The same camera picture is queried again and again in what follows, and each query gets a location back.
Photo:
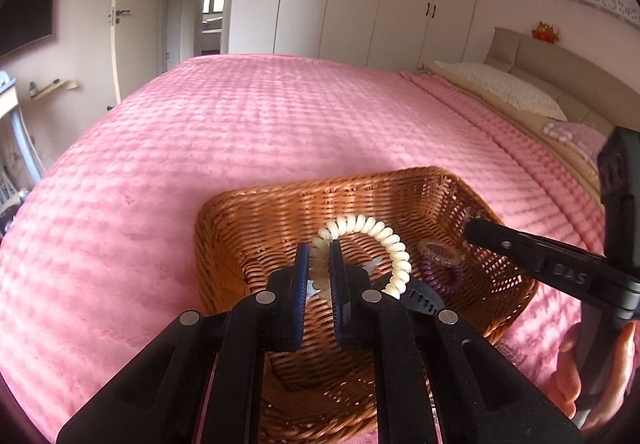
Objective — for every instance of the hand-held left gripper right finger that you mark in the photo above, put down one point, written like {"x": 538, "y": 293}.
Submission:
{"x": 334, "y": 274}

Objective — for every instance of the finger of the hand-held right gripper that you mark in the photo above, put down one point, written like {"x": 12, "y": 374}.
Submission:
{"x": 530, "y": 256}

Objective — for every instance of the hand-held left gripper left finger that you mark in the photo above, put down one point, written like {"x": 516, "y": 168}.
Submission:
{"x": 301, "y": 274}

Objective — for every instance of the brown wicker basket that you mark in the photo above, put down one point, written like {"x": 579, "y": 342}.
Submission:
{"x": 280, "y": 224}

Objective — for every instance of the person's right hand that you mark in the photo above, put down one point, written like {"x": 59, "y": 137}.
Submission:
{"x": 612, "y": 374}

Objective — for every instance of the purple patterned pillow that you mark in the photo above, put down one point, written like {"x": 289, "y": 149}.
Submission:
{"x": 580, "y": 139}

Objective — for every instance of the beige bed sheet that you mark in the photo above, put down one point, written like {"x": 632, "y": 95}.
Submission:
{"x": 565, "y": 149}

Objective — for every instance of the black hair clip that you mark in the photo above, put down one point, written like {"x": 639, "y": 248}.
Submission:
{"x": 422, "y": 299}

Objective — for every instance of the beige upholstered headboard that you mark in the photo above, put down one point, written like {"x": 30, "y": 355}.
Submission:
{"x": 575, "y": 69}

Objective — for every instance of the pink quilted blanket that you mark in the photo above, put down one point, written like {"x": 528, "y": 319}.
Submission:
{"x": 225, "y": 134}

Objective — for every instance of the white patterned pillow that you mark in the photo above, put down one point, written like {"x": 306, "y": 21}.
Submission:
{"x": 500, "y": 84}

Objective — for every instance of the orange decoration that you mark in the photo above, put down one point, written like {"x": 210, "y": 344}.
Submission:
{"x": 545, "y": 32}

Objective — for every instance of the white door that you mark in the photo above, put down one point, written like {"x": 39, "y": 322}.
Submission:
{"x": 137, "y": 14}

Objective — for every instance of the grey exercise machine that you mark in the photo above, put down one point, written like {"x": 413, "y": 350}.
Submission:
{"x": 17, "y": 144}

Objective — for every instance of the wooden wall shelf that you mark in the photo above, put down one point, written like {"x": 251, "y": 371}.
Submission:
{"x": 52, "y": 88}

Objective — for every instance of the black wall television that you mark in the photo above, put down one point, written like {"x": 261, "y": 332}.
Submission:
{"x": 27, "y": 7}

